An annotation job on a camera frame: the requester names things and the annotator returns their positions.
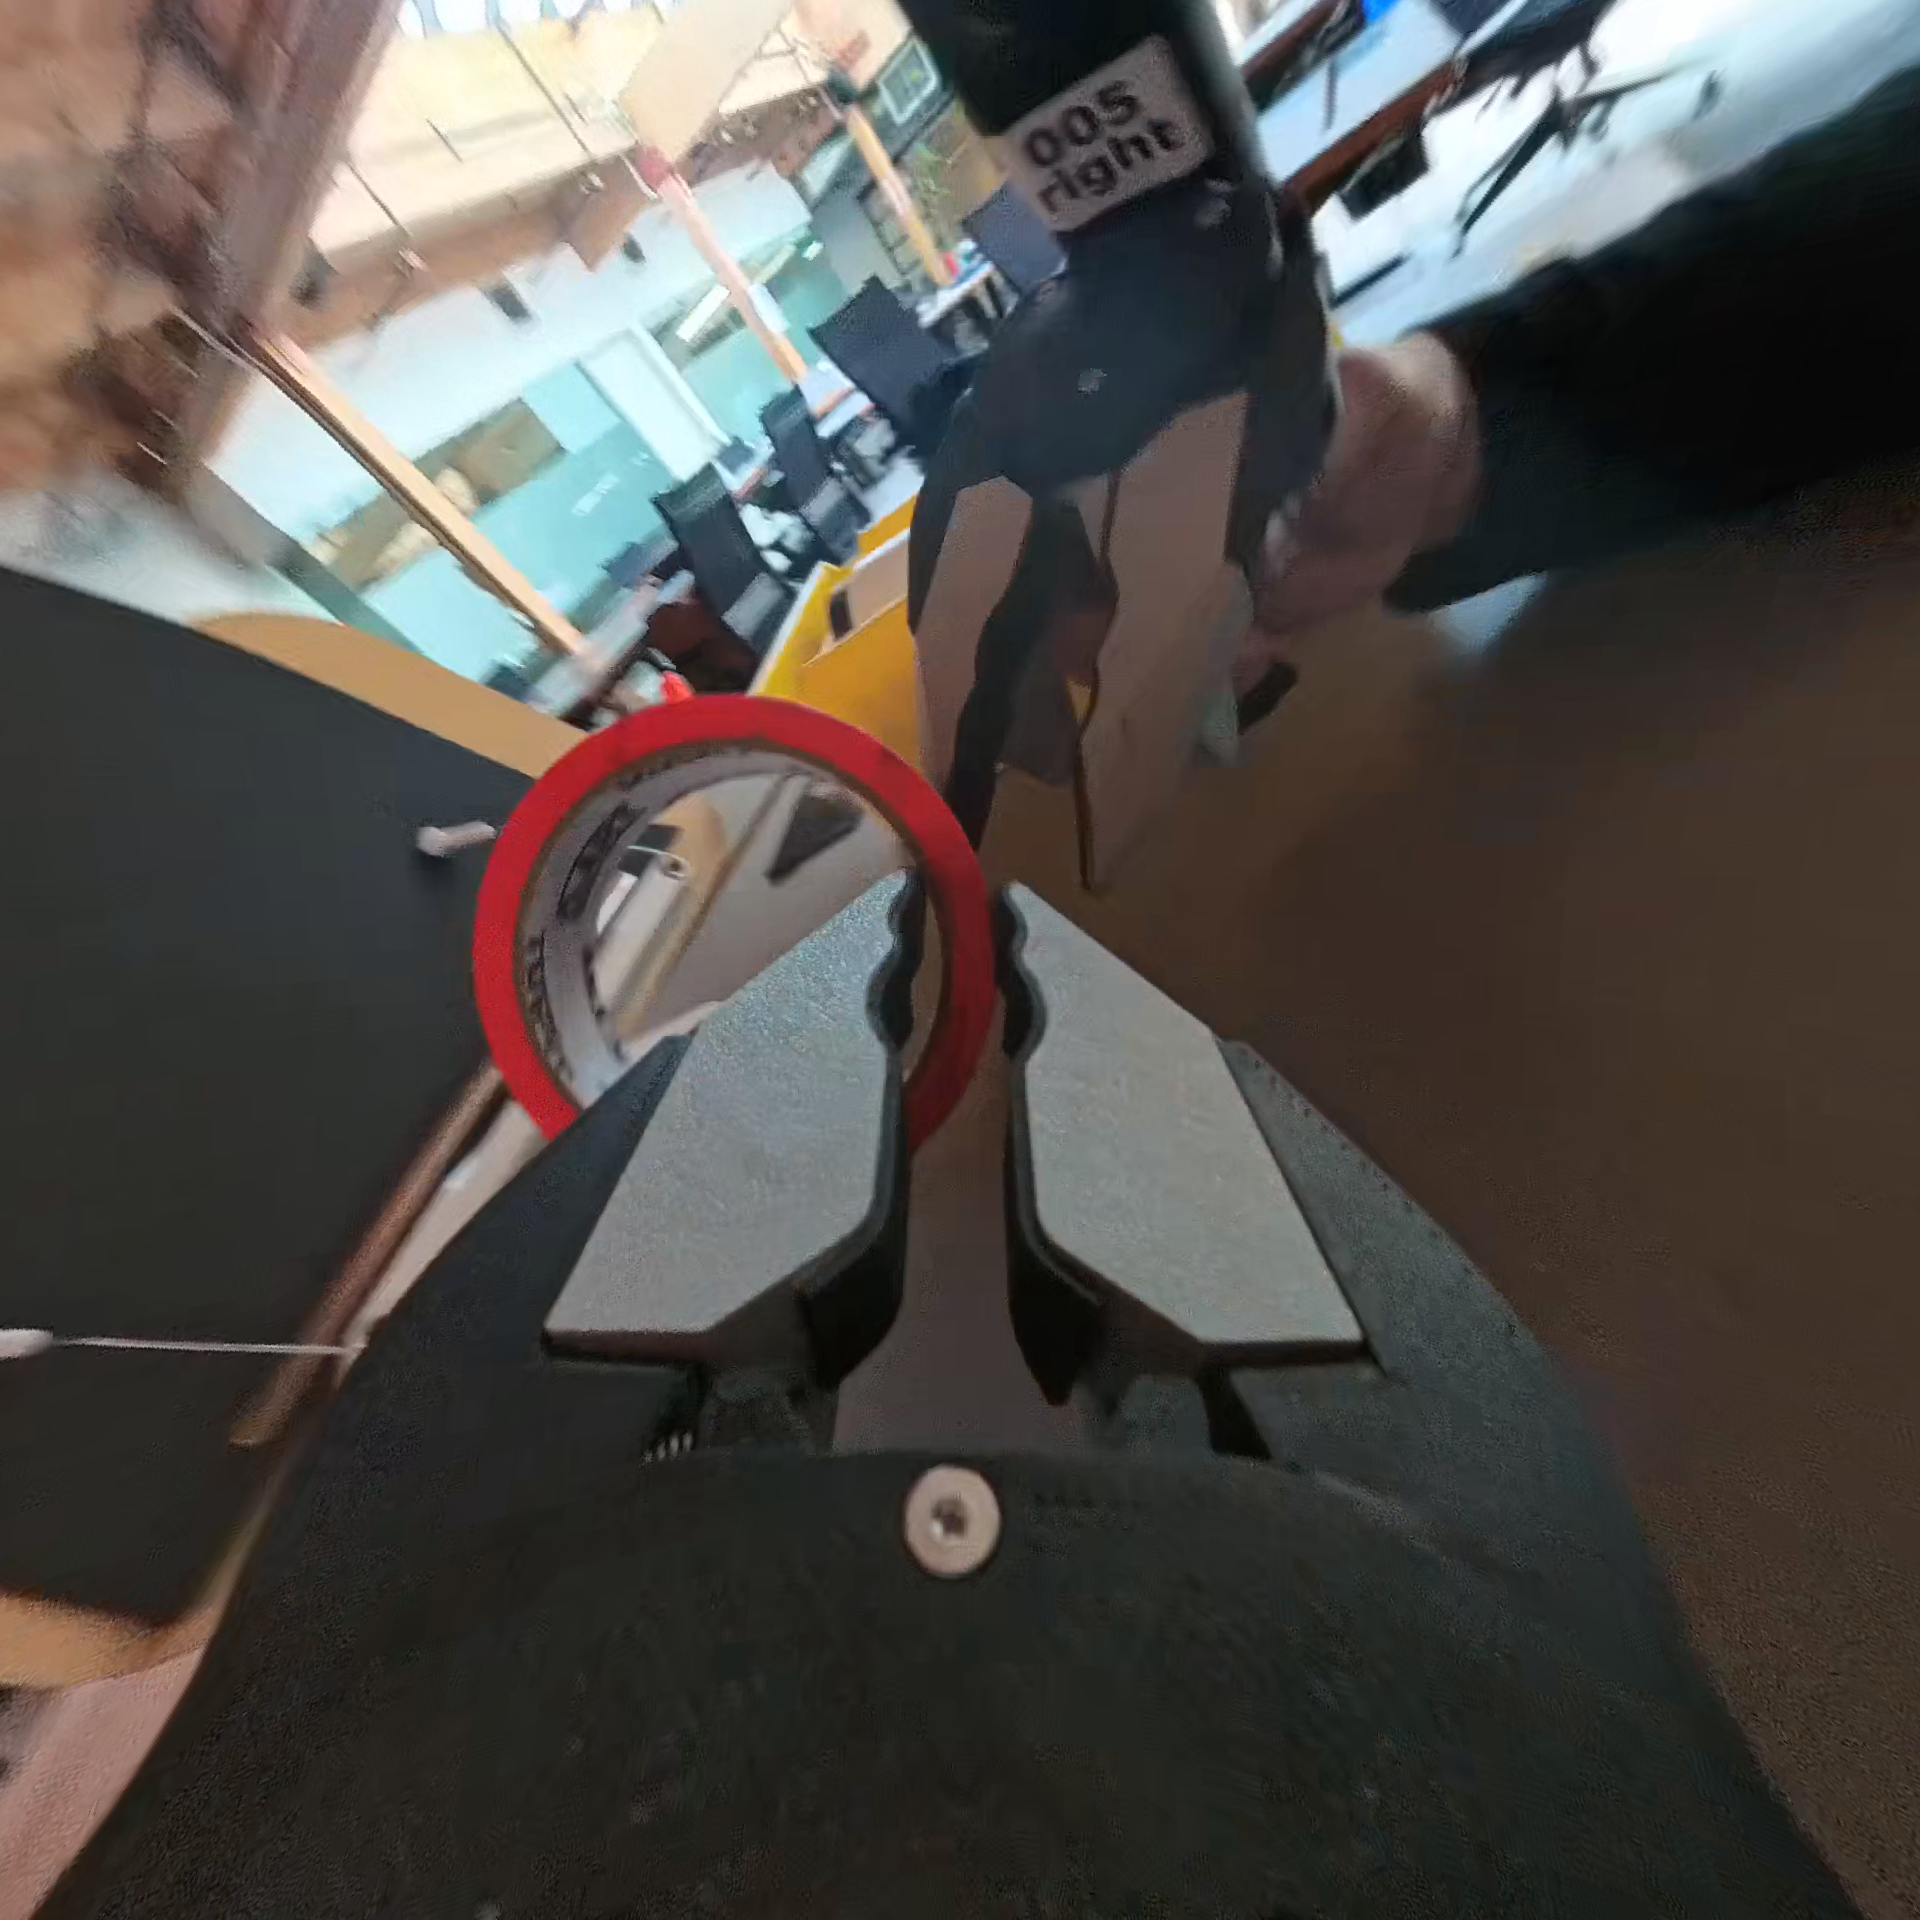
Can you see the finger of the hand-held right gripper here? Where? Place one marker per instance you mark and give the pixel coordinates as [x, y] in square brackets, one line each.
[1172, 630]
[962, 630]

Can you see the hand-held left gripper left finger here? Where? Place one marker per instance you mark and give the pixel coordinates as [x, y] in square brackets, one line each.
[721, 1201]

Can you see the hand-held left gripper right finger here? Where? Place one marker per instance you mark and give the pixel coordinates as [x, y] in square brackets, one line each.
[1186, 1185]

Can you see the yellow plastic bin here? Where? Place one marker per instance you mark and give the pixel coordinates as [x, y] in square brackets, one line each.
[857, 660]

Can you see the red tape roll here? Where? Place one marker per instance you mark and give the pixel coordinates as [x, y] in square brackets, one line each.
[511, 900]

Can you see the person's right hand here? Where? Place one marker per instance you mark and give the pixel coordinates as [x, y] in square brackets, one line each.
[1382, 481]

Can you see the black office chair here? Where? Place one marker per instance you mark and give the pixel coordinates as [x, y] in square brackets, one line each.
[886, 352]
[721, 555]
[1014, 240]
[810, 464]

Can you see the black wooden book stand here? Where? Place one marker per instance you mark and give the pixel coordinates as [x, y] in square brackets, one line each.
[225, 975]

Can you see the wooden window post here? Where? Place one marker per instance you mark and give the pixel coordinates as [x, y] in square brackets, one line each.
[422, 481]

